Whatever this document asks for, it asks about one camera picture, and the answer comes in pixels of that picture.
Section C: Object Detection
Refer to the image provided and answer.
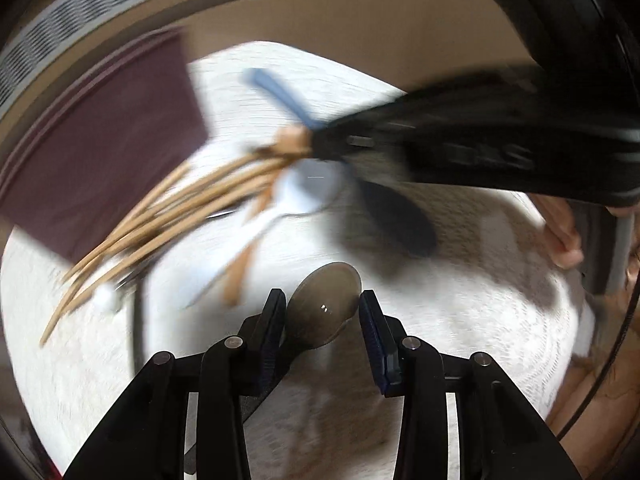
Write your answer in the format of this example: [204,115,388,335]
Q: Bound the white lace tablecloth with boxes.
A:
[1,42,594,479]

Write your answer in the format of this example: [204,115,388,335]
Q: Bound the grey ventilation grille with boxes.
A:
[1,0,149,114]

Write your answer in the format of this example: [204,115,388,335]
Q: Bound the translucent brown spoon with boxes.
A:
[283,262,361,352]

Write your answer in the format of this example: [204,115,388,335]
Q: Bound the brown wooden spoon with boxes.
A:
[222,125,311,308]

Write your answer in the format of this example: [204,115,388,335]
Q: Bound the white plastic spoon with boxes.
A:
[178,159,345,308]

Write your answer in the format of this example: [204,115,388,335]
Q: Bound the person right hand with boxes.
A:
[529,193,640,271]

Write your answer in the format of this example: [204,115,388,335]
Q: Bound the purple plastic utensil box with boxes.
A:
[1,28,208,263]

